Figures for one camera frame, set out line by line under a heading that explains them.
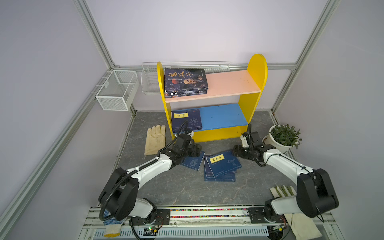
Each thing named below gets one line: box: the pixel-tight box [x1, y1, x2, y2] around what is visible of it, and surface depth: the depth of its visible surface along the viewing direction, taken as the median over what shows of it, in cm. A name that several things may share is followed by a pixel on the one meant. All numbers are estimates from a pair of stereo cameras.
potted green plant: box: [262, 124, 303, 154], surface depth 88 cm
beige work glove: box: [144, 124, 166, 156], surface depth 107 cm
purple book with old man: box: [165, 92, 208, 99], surface depth 72 cm
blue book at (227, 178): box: [203, 155, 237, 182], surface depth 87 cm
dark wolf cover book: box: [165, 89, 208, 97], surface depth 72 cm
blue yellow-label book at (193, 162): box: [180, 150, 206, 171], surface depth 93 cm
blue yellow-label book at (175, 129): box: [172, 126, 203, 134], surface depth 91 cm
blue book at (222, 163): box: [206, 150, 243, 179], surface depth 91 cm
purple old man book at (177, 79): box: [164, 67, 209, 91], surface depth 74 cm
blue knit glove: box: [103, 210, 127, 238], surface depth 72 cm
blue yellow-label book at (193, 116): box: [172, 108, 203, 134], surface depth 93 cm
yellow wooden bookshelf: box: [157, 54, 268, 110], surface depth 75 cm
